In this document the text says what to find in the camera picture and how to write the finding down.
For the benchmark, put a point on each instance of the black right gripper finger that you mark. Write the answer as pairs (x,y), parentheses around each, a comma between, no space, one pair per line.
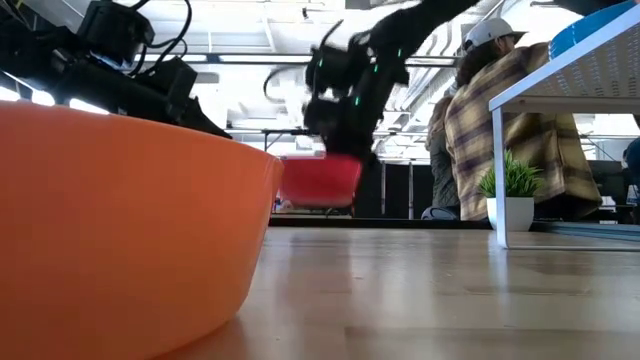
(365,156)

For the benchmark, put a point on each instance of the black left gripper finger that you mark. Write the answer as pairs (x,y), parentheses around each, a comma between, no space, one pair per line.
(200,120)

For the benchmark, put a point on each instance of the red plastic mini bowl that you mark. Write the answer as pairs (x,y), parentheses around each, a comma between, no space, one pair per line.
(320,182)

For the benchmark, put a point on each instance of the orange plastic mini bowl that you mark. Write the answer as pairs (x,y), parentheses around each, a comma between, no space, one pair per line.
(125,225)

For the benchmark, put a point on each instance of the blue plastic mini bowl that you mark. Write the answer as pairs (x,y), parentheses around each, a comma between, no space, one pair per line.
(580,31)

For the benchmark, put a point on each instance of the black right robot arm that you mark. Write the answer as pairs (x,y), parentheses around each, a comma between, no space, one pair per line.
(415,22)

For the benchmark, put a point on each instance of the black room divider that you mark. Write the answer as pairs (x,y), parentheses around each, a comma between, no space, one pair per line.
(395,190)

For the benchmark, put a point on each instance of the black metal rack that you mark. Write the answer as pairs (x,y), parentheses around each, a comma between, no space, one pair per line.
(285,132)

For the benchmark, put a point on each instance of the green plant in white pot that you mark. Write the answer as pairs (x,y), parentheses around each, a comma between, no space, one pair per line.
(522,214)

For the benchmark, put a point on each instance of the white perforated metal shelf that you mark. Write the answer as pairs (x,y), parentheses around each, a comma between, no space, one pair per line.
(590,70)

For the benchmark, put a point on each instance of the black monitor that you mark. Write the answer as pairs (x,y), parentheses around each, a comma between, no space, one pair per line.
(607,177)

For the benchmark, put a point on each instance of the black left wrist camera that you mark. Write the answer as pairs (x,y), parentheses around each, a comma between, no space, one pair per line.
(172,85)

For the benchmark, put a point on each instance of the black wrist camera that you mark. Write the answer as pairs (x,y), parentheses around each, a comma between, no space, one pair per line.
(172,85)
(325,115)

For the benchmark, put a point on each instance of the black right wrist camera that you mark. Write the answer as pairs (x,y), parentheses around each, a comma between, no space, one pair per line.
(325,115)

